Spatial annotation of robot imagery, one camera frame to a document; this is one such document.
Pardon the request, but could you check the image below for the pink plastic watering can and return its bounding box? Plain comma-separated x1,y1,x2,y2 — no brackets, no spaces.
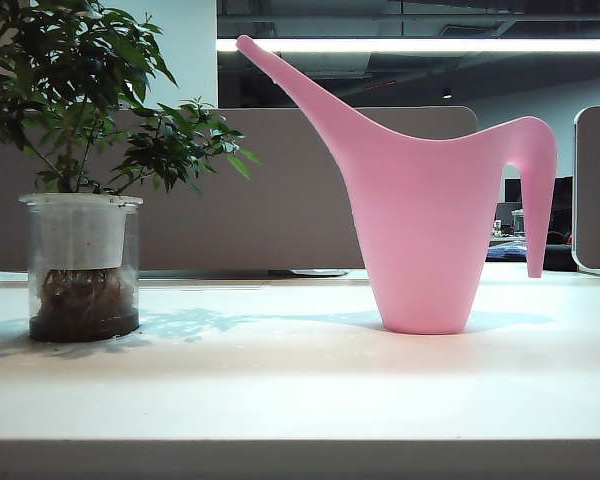
235,34,559,335

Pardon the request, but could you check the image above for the clear glass plant pot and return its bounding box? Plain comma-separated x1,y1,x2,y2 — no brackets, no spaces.
18,193,144,344

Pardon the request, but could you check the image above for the green leafy plant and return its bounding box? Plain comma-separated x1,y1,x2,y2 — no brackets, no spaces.
0,0,262,197

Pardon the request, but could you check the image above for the wide beige desk divider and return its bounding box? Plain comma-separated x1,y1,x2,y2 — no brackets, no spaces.
0,105,479,273

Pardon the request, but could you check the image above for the blue checkered cushion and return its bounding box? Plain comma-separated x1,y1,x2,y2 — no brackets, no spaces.
486,238,531,263

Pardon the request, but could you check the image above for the white inner pot liner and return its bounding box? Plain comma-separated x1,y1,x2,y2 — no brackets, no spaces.
19,193,144,271

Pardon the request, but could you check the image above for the long ceiling light strip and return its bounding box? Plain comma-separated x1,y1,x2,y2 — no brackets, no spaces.
216,38,600,53

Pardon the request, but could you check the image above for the black round cushion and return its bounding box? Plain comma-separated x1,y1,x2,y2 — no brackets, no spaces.
542,230,579,272

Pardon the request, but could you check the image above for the black computer monitor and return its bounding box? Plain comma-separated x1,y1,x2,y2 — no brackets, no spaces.
503,176,575,236

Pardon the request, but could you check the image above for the narrow beige desk divider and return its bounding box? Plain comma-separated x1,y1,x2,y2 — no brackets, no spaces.
572,104,600,277

